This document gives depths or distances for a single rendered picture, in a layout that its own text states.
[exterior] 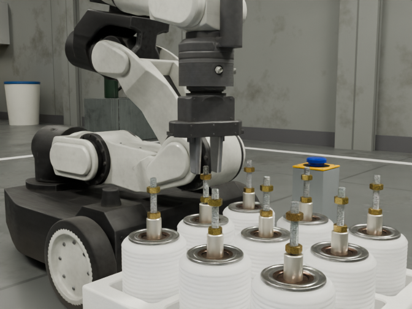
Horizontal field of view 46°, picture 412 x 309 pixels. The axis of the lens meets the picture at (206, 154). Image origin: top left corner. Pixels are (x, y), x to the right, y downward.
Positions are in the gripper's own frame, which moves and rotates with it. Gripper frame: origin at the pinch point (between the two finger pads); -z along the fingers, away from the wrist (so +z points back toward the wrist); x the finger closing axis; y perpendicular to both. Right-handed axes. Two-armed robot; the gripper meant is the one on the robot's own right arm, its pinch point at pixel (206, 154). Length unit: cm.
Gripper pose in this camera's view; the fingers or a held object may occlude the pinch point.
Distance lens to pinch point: 78.3
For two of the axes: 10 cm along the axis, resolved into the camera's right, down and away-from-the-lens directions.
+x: -9.0, 0.6, -4.3
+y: 4.4, 1.2, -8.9
